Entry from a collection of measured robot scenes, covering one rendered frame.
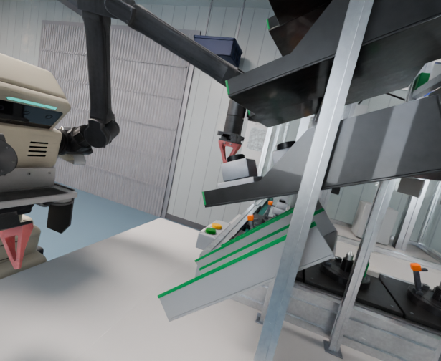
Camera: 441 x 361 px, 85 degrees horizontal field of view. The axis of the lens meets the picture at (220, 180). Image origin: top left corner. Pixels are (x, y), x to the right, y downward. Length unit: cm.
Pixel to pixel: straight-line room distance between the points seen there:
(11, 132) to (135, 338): 61
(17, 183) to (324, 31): 81
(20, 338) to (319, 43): 68
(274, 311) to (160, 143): 358
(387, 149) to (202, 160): 329
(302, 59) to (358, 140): 11
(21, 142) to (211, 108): 291
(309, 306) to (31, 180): 85
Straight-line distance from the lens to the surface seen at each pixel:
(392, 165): 30
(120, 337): 62
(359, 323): 77
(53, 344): 62
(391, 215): 196
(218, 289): 38
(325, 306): 74
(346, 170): 30
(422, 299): 92
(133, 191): 412
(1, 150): 49
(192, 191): 361
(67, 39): 542
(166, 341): 61
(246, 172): 37
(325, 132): 28
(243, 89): 34
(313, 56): 33
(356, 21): 31
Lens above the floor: 128
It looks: 8 degrees down
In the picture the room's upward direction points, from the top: 12 degrees clockwise
